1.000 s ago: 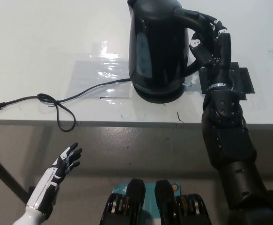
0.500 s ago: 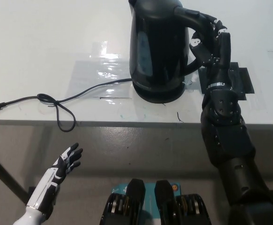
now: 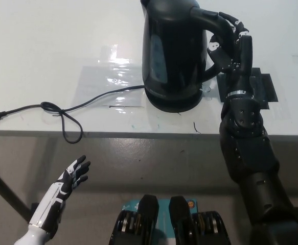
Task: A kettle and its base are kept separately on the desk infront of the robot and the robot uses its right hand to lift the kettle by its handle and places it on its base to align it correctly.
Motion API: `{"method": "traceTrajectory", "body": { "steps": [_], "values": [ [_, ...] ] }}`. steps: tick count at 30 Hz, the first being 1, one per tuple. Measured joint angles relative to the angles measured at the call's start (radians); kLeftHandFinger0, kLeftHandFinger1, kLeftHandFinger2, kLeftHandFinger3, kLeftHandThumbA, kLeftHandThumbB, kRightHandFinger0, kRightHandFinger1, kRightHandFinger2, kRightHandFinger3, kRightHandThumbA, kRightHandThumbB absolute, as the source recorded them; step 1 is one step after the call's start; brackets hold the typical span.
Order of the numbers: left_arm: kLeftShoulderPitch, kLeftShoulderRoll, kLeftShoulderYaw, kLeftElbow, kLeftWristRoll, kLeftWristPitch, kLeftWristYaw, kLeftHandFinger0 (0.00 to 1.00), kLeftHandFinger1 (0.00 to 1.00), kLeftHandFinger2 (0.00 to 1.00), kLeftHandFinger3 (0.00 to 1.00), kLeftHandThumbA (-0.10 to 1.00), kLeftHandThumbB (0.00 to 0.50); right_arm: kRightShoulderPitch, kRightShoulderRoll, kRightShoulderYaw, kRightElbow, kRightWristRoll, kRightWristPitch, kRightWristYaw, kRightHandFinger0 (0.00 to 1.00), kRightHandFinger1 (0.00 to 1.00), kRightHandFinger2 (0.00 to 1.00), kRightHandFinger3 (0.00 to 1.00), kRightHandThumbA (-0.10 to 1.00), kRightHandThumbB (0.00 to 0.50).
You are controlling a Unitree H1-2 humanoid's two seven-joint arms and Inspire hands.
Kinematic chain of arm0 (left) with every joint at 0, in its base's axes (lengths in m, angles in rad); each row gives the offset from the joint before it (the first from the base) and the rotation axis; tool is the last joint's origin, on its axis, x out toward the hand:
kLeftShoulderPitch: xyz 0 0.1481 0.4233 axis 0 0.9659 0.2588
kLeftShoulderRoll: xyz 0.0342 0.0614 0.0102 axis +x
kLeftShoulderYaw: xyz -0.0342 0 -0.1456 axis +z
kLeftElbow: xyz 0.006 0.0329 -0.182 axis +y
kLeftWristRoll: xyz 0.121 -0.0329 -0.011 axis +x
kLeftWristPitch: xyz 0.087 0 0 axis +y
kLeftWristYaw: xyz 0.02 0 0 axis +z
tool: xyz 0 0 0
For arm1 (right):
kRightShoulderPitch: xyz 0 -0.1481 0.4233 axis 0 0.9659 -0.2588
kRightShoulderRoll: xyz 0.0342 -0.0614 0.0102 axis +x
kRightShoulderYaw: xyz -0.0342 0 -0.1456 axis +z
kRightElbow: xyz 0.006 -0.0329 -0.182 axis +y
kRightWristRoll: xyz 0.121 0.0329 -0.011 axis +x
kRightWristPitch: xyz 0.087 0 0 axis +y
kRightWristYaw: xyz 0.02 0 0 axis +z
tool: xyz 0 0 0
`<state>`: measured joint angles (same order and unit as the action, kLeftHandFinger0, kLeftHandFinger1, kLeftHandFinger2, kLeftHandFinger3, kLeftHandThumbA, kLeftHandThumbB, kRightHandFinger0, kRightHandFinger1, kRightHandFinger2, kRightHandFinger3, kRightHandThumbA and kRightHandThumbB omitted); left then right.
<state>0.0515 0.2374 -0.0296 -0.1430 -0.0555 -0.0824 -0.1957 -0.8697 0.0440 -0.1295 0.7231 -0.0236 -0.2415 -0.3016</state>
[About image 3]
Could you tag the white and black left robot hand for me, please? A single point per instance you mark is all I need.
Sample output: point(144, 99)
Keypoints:
point(51, 201)

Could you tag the black tape patch on table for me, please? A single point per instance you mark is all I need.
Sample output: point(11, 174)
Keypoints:
point(263, 86)

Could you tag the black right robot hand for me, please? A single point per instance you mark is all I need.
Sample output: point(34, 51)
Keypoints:
point(246, 56)

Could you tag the clear plastic sheet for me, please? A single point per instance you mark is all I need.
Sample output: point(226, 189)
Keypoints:
point(100, 86)

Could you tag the black diagonal table leg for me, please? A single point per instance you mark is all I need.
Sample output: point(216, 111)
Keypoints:
point(5, 189)

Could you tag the black electric kettle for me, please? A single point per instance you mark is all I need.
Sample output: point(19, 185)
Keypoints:
point(174, 51)

